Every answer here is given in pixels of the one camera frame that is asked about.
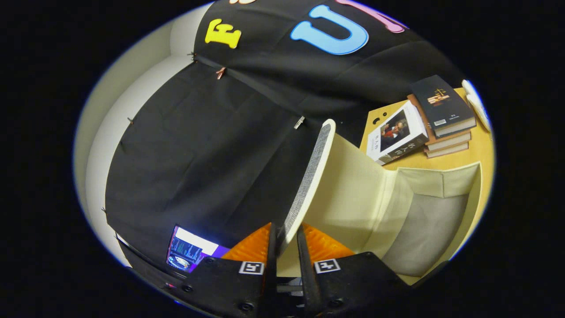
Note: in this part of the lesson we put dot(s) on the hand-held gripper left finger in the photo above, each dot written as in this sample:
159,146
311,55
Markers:
247,287

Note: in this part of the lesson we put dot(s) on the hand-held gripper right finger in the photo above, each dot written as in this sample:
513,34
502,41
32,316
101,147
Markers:
348,287

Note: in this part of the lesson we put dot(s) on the grey fabric storage box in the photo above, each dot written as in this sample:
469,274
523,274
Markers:
353,185

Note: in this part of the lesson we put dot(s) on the white portrait cover book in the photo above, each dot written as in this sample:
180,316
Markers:
395,132

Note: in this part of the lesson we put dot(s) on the brown cover book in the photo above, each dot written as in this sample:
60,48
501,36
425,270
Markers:
446,151
450,140

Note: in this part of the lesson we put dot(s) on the dark cover book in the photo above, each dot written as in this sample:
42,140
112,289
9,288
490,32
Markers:
441,101

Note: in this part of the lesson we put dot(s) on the red clothespin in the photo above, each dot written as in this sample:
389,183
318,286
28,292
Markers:
220,73

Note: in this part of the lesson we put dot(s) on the white plush toy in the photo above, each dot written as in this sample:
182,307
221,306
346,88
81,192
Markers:
476,104

